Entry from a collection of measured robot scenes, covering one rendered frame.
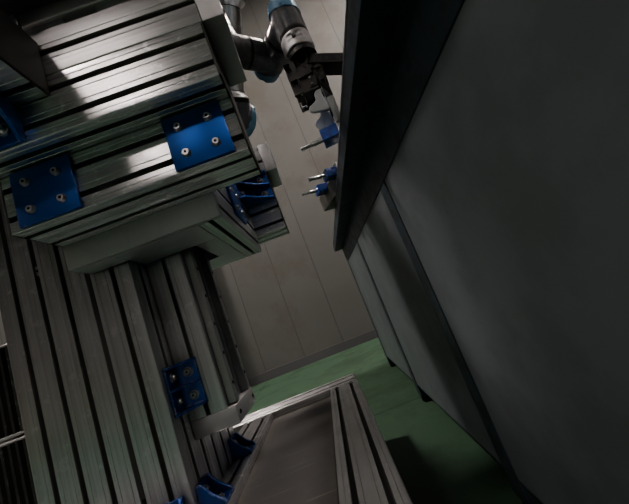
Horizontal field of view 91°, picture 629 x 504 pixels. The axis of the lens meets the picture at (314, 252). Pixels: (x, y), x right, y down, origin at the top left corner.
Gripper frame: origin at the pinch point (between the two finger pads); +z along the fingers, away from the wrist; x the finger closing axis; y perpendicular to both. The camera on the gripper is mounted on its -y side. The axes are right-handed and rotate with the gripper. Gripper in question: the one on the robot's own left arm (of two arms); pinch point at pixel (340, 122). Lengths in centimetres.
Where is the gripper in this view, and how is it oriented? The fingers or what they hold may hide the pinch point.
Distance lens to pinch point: 76.6
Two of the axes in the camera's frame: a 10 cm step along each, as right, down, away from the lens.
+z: 3.6, 9.2, -1.7
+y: -9.1, 3.8, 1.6
